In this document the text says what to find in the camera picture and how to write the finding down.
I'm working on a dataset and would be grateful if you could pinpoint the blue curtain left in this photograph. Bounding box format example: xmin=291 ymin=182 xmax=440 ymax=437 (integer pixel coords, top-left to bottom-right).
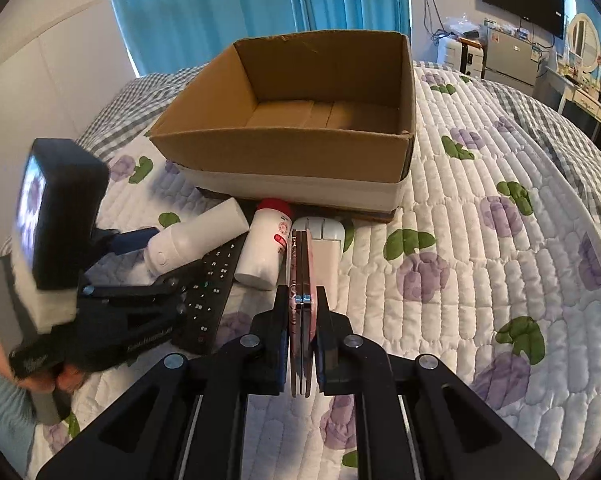
xmin=113 ymin=0 xmax=297 ymax=75

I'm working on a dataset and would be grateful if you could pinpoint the red capped white bottle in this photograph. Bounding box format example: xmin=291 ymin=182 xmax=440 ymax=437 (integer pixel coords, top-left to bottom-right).
xmin=234 ymin=198 xmax=292 ymax=290

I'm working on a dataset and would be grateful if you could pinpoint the person left hand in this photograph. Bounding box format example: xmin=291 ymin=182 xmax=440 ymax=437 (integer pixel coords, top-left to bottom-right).
xmin=0 ymin=340 xmax=87 ymax=393

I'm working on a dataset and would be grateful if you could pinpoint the black remote control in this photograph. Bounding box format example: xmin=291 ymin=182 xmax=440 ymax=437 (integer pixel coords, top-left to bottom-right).
xmin=171 ymin=234 xmax=247 ymax=356

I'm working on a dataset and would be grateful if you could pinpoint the floral white quilted mat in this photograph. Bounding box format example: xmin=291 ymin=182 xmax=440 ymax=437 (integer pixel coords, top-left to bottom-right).
xmin=26 ymin=65 xmax=601 ymax=479

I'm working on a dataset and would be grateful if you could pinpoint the oval white mirror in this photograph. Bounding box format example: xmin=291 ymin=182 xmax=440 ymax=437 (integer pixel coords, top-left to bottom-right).
xmin=567 ymin=13 xmax=601 ymax=74

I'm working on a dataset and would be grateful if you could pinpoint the grey checked bed sheet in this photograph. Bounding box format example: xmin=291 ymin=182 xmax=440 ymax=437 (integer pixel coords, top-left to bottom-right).
xmin=78 ymin=66 xmax=601 ymax=231

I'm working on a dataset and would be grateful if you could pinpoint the brown cardboard box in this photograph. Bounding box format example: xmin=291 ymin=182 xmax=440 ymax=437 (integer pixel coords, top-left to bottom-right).
xmin=150 ymin=30 xmax=416 ymax=217

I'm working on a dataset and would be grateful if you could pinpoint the white rectangular box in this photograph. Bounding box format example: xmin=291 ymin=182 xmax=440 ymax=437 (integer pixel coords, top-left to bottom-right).
xmin=312 ymin=240 xmax=341 ymax=310

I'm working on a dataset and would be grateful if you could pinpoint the white cylindrical bottle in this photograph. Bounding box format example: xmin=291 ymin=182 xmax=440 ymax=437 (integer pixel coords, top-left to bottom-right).
xmin=144 ymin=198 xmax=250 ymax=276

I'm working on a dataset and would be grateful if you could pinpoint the grey mini fridge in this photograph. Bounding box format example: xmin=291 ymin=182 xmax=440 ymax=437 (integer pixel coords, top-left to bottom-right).
xmin=483 ymin=27 xmax=538 ymax=96

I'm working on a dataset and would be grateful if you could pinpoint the white dressing table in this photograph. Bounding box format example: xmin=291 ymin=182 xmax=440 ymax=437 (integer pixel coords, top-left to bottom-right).
xmin=557 ymin=75 xmax=601 ymax=151

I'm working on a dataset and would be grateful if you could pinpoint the pink compact case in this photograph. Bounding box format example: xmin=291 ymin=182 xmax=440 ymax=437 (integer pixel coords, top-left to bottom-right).
xmin=287 ymin=228 xmax=317 ymax=398

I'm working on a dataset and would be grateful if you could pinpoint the white suitcase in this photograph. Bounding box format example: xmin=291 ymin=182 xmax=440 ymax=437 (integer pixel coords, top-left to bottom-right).
xmin=437 ymin=36 xmax=483 ymax=78

